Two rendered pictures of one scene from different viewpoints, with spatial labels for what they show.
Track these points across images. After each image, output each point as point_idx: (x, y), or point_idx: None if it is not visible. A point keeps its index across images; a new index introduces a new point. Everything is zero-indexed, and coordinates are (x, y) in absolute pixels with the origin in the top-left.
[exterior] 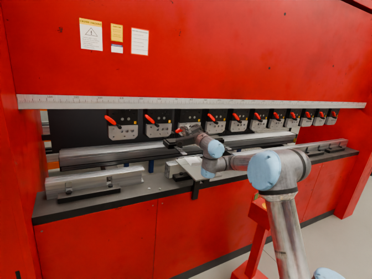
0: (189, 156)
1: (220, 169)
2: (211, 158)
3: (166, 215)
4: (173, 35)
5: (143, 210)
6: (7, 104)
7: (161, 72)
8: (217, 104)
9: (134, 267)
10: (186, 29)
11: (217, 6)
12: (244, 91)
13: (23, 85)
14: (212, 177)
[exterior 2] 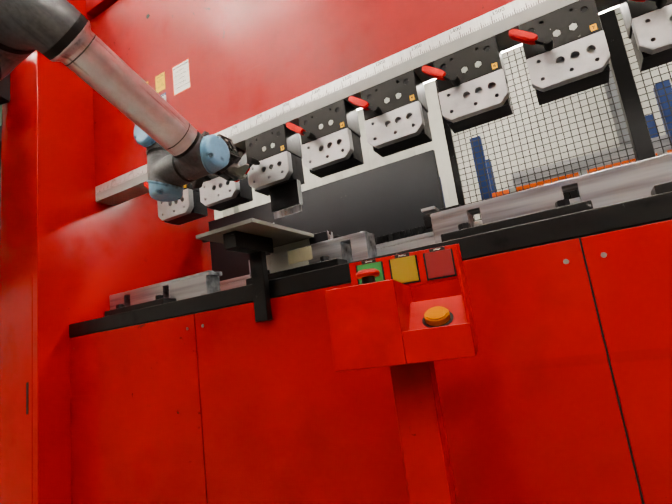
0: None
1: (163, 168)
2: (146, 151)
3: (214, 362)
4: (216, 42)
5: (174, 338)
6: (54, 180)
7: (209, 98)
8: (314, 101)
9: (171, 497)
10: (230, 23)
11: None
12: (376, 42)
13: (99, 176)
14: (156, 192)
